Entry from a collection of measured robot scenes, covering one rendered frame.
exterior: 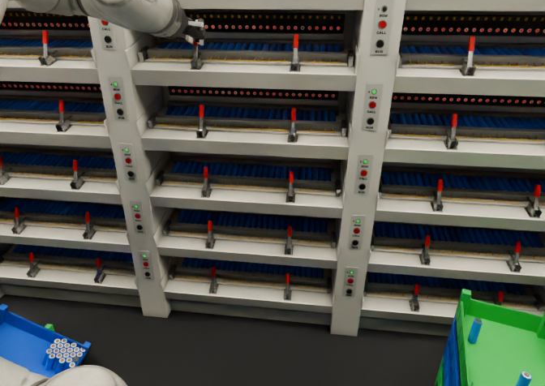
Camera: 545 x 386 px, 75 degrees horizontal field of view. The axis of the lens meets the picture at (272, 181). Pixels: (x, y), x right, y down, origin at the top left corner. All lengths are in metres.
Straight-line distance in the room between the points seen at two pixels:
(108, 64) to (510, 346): 1.24
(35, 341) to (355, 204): 1.10
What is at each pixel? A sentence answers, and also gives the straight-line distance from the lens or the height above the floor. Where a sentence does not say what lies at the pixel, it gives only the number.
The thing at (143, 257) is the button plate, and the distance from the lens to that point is 1.33.
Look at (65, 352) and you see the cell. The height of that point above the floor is 0.08.
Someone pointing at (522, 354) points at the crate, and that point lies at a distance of 1.08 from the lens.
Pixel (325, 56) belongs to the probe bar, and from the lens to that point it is 1.03.
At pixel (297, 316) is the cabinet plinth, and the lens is 1.41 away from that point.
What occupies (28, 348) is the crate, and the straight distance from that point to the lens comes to 1.45.
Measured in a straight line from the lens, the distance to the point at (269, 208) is 1.11.
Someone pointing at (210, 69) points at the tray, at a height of 0.90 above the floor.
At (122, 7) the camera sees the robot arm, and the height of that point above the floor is 1.04.
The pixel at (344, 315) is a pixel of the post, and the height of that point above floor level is 0.09.
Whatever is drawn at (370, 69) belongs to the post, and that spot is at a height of 0.91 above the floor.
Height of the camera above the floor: 1.02
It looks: 24 degrees down
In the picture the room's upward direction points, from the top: 1 degrees clockwise
